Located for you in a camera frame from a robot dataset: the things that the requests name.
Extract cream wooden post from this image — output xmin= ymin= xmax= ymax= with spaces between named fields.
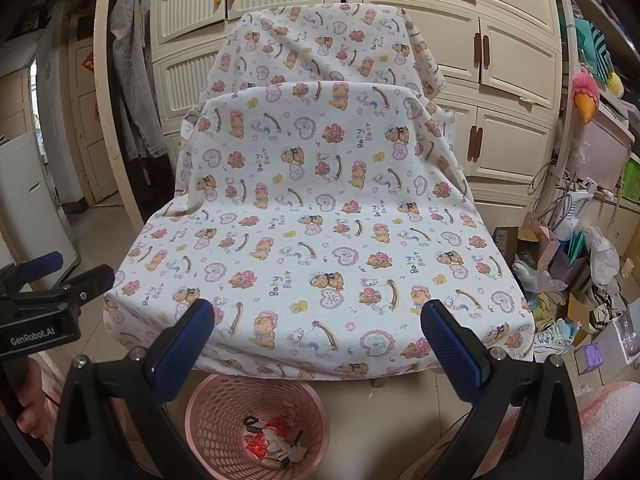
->
xmin=546 ymin=0 xmax=582 ymax=182
xmin=92 ymin=0 xmax=146 ymax=232

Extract white tissue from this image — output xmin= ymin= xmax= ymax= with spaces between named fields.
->
xmin=265 ymin=432 xmax=307 ymax=464

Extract hanging grey clothes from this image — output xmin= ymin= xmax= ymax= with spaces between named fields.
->
xmin=107 ymin=0 xmax=171 ymax=162

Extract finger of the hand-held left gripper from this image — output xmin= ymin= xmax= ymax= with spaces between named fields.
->
xmin=0 ymin=251 xmax=65 ymax=295
xmin=12 ymin=264 xmax=115 ymax=307

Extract bear printed blanket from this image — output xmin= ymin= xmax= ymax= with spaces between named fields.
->
xmin=102 ymin=4 xmax=534 ymax=387

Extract white refrigerator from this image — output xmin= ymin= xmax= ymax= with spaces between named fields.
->
xmin=0 ymin=132 xmax=82 ymax=277

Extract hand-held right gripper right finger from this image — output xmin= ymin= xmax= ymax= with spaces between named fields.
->
xmin=421 ymin=299 xmax=584 ymax=480

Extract small purple box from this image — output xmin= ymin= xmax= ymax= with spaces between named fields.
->
xmin=575 ymin=342 xmax=606 ymax=377

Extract cream panelled wardrobe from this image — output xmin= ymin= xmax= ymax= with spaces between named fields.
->
xmin=345 ymin=0 xmax=564 ymax=247

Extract wooden door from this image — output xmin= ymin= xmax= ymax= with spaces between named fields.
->
xmin=67 ymin=35 xmax=116 ymax=207

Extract teal striped bag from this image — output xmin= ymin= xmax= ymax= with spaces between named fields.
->
xmin=575 ymin=17 xmax=614 ymax=74

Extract pink drawer unit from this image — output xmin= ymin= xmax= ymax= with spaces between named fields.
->
xmin=575 ymin=110 xmax=634 ymax=197

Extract red white plastic package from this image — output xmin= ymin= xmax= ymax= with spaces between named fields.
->
xmin=245 ymin=422 xmax=291 ymax=462

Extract pink orange plush toy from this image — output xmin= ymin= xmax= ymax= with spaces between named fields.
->
xmin=572 ymin=71 xmax=601 ymax=125

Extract light blue sneakers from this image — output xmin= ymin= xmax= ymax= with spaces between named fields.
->
xmin=532 ymin=320 xmax=581 ymax=359

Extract pink mesh waste basket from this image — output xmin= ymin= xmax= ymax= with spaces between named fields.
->
xmin=184 ymin=372 xmax=331 ymax=480

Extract person's left hand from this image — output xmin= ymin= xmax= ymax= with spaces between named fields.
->
xmin=12 ymin=359 xmax=52 ymax=424

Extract brown cardboard box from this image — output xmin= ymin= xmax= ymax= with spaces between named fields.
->
xmin=492 ymin=226 xmax=521 ymax=262

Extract bundle of grey cables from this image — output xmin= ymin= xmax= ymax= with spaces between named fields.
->
xmin=530 ymin=162 xmax=576 ymax=227

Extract cream louvered wardrobe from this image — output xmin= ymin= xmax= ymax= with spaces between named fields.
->
xmin=147 ymin=0 xmax=347 ymax=172

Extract person's right leg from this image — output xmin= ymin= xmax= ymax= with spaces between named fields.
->
xmin=577 ymin=381 xmax=640 ymax=480

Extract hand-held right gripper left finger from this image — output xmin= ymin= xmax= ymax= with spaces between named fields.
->
xmin=52 ymin=298 xmax=216 ymax=480

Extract white plastic bag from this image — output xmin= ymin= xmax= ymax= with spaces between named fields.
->
xmin=582 ymin=227 xmax=621 ymax=287

